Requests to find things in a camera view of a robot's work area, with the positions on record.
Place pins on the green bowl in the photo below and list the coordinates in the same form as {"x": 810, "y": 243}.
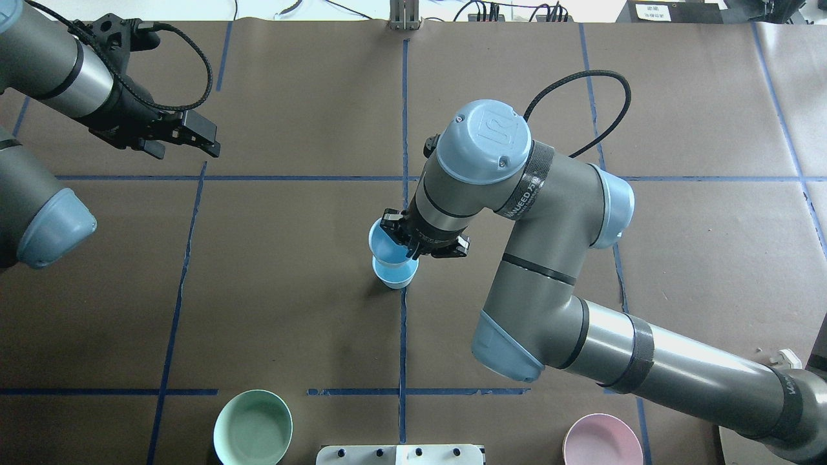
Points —
{"x": 255, "y": 427}

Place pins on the white power plug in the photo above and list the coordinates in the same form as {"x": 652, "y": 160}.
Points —
{"x": 786, "y": 359}

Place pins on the black box with label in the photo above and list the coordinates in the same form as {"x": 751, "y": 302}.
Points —
{"x": 679, "y": 12}

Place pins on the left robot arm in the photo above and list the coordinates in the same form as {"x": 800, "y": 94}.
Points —
{"x": 42, "y": 218}

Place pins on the light blue cup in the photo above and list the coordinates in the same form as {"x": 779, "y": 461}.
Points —
{"x": 395, "y": 277}
{"x": 384, "y": 249}

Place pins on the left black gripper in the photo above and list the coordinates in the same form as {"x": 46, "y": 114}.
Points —
{"x": 126, "y": 115}

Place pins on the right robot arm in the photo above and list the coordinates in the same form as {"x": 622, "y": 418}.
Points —
{"x": 532, "y": 319}

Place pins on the pink bowl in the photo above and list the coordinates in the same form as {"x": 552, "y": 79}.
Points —
{"x": 601, "y": 439}

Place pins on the black power strip with cables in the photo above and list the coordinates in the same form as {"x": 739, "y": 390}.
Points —
{"x": 502, "y": 12}

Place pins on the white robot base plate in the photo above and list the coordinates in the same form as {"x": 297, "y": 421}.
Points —
{"x": 402, "y": 454}

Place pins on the grey metal camera post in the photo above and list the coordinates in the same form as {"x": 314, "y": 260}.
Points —
{"x": 404, "y": 15}

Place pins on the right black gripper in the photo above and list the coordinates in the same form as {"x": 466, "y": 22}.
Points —
{"x": 428, "y": 244}

